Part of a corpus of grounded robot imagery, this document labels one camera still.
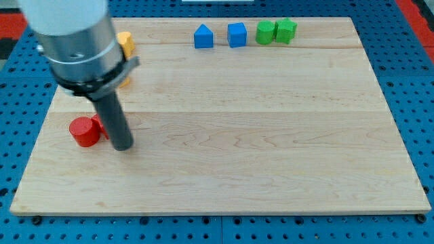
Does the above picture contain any green cylinder block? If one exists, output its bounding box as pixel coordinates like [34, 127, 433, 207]
[256, 20, 275, 45]

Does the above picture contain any red star block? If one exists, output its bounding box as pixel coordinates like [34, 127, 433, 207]
[91, 114, 109, 140]

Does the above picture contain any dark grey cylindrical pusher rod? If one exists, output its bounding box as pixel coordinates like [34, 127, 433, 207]
[93, 92, 134, 151]

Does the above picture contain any yellow heart block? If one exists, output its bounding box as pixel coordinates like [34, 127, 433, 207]
[117, 31, 135, 58]

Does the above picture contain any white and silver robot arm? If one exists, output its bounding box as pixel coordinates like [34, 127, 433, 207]
[18, 0, 140, 151]

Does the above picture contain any blue cube block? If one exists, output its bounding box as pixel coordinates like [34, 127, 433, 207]
[227, 22, 247, 48]

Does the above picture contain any green star block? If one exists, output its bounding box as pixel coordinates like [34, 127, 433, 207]
[275, 18, 298, 44]

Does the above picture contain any yellow hexagon block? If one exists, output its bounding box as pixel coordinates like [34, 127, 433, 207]
[119, 77, 131, 88]

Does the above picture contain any red cylinder block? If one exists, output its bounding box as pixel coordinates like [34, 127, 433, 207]
[68, 117, 100, 147]

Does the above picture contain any blue pentagon house block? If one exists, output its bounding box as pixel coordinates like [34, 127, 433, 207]
[194, 24, 214, 49]

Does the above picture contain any light wooden board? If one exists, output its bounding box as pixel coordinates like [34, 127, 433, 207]
[10, 17, 431, 216]

